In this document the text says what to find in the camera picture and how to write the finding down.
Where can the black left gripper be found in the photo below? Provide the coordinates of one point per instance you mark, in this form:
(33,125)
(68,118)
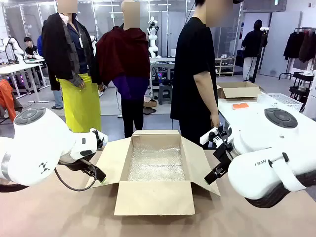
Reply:
(74,165)

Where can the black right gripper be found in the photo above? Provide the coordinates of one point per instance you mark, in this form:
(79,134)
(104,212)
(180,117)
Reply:
(223,155)

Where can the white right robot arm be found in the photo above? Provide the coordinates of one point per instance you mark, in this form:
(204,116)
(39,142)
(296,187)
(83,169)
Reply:
(259,138)

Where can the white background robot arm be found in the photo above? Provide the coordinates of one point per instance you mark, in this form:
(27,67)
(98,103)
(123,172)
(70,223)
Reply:
(153,37)

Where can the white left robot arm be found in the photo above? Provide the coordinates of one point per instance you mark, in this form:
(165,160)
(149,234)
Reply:
(37,138)

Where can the open cardboard shipping box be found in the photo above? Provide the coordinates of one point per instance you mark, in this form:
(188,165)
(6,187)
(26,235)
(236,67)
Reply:
(154,197)

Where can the person's left hand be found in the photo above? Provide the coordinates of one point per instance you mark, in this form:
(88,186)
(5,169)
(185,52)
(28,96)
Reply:
(215,120)

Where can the clear bubble wrap sheet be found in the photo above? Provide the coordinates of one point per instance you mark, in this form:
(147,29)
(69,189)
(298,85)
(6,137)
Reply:
(155,163)

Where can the black corrugated right arm sleeve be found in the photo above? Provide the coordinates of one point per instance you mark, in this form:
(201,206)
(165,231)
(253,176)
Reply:
(266,200)

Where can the white side table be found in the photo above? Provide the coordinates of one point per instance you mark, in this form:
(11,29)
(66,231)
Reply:
(247,118)

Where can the flat orange item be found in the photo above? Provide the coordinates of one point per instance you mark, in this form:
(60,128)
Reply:
(240,106)

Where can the mannequin with yellow skirt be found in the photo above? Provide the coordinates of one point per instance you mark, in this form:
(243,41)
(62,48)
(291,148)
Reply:
(79,98)

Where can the small open cardboard box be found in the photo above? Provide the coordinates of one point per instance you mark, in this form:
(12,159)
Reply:
(237,92)

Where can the cardboard box on floor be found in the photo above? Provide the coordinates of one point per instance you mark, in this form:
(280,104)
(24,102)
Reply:
(150,102)

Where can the grey plastic stool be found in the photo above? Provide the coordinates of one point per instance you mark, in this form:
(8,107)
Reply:
(165,93)

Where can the white plastic mesh basket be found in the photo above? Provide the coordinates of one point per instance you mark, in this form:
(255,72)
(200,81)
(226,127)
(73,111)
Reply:
(281,101)

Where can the white shoe shelf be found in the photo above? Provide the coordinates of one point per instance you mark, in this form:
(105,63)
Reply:
(224,66)

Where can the person in black t-shirt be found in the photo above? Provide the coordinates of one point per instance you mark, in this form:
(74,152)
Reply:
(190,61)

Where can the orange jacket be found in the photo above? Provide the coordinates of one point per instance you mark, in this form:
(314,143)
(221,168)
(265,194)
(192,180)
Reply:
(6,96)

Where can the mannequin with maroon hoodie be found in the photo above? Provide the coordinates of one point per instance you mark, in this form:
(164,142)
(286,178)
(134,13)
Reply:
(123,56)

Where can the black utility cart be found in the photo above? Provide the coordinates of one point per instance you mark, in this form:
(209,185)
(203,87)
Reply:
(300,91)

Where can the white office desk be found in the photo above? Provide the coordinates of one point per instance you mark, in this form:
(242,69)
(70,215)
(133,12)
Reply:
(19,66)

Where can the standing person in black coat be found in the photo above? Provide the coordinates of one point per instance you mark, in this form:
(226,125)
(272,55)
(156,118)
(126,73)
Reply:
(253,44)

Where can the seated person in black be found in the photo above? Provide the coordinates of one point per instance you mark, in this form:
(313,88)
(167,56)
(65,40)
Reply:
(30,49)

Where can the clothing rack with dark clothes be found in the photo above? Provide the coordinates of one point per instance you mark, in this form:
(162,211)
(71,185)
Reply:
(296,47)

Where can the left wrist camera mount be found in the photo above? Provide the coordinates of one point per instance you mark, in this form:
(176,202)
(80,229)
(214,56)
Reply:
(102,139)

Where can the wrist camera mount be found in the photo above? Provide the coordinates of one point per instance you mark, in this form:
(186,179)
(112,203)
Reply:
(102,139)
(206,138)

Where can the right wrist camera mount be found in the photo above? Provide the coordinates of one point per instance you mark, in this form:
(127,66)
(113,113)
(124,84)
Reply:
(206,138)

